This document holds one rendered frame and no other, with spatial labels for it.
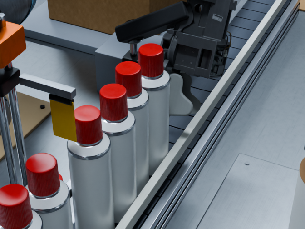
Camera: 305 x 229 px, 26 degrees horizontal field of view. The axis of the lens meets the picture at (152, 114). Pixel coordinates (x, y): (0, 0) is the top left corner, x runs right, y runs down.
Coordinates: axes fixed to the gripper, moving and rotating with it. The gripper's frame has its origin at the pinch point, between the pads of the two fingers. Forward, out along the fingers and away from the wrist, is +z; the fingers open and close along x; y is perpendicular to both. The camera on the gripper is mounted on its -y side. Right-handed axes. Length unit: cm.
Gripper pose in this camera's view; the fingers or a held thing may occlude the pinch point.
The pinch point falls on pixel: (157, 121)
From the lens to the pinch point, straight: 98.1
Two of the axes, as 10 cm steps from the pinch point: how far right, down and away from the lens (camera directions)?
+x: 3.8, -0.8, 9.2
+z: -2.2, 9.6, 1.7
